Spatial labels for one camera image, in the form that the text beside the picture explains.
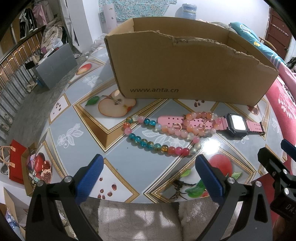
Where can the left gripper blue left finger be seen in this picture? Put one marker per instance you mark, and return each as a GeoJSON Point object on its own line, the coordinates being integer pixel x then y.
{"type": "Point", "coordinates": [43, 220]}

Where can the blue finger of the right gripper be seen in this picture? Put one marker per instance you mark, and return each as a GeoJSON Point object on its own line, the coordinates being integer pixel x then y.
{"type": "Point", "coordinates": [288, 148]}
{"type": "Point", "coordinates": [274, 166]}

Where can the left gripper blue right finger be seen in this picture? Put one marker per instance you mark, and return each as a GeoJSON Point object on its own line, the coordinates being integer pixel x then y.
{"type": "Point", "coordinates": [254, 220]}

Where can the pink strap smartwatch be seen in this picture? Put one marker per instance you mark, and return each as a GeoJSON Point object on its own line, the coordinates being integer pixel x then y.
{"type": "Point", "coordinates": [234, 124]}

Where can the red floral blanket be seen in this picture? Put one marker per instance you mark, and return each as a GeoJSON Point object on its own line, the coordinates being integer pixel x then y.
{"type": "Point", "coordinates": [281, 96]}

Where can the red paper bag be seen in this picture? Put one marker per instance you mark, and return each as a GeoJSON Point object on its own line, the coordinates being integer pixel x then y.
{"type": "Point", "coordinates": [15, 173]}

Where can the brown paper bag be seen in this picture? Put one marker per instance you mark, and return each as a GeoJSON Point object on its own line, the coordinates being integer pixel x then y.
{"type": "Point", "coordinates": [29, 180]}

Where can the brown wooden door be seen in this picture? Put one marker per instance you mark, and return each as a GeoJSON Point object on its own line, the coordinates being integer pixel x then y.
{"type": "Point", "coordinates": [278, 35]}

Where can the blue patterned pillow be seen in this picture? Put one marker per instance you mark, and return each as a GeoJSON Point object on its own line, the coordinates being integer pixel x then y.
{"type": "Point", "coordinates": [251, 37]}

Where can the brown cardboard box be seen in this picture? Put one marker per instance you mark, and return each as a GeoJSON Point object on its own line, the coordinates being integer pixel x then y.
{"type": "Point", "coordinates": [176, 58]}

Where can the metal balcony railing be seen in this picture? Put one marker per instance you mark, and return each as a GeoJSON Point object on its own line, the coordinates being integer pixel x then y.
{"type": "Point", "coordinates": [15, 77]}

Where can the grey storage box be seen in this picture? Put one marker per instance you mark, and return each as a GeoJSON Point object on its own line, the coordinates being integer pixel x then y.
{"type": "Point", "coordinates": [55, 66]}

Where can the blue water jug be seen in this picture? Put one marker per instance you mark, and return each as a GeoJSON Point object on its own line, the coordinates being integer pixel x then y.
{"type": "Point", "coordinates": [189, 11]}

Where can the hanging clothes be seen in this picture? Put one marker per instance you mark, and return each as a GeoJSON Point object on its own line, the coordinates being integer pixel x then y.
{"type": "Point", "coordinates": [33, 18]}

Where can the blue floral hanging cloth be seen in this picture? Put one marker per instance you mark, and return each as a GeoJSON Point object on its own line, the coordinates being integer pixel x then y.
{"type": "Point", "coordinates": [126, 9]}

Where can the white cylindrical appliance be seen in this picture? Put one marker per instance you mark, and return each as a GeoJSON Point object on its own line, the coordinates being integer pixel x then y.
{"type": "Point", "coordinates": [110, 17]}

